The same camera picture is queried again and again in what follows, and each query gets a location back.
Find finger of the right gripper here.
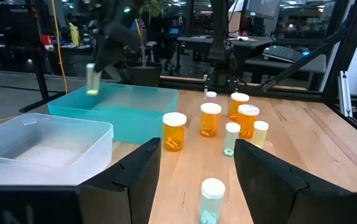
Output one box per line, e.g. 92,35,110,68
109,43,136,71
93,46,111,74

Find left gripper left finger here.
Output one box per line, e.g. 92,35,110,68
78,138,162,224

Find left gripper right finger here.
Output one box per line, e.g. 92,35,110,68
233,138,357,224

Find clear bottle yellow pills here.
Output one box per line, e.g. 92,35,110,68
251,120,270,149
85,63,102,96

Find clear bottle teal pills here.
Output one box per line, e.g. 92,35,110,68
199,177,226,224
223,121,241,157

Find orange pill bottle white cap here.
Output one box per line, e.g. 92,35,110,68
199,102,223,138
236,104,261,140
162,111,188,152
229,92,250,122

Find clear bottle pink pills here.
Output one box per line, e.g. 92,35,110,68
205,91,218,104

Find teal plastic bin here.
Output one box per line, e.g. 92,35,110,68
47,82,180,145

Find clear plastic bin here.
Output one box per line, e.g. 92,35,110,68
0,112,114,187

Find black plant pot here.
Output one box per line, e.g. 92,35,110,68
125,61,164,88

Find leafy green tree plant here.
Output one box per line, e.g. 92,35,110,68
134,0,164,68

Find yellow plastic jug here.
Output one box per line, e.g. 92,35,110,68
68,22,81,47

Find red box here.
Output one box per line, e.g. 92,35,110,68
41,34,55,50

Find black T-foot stand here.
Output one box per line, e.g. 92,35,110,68
19,0,68,113

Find cardboard box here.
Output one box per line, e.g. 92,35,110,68
228,11,242,33

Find black desk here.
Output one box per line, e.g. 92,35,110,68
244,53,327,91

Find black keyboard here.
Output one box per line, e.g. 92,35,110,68
261,45,304,64

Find dark grey desk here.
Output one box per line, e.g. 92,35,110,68
176,34,274,78

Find computer monitor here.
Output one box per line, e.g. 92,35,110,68
244,0,282,20

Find yellow power cable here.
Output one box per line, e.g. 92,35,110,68
0,0,69,128

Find silver metal bracket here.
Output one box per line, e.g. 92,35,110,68
337,70,354,118

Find black aluminium rig frame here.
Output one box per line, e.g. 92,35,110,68
159,0,357,138

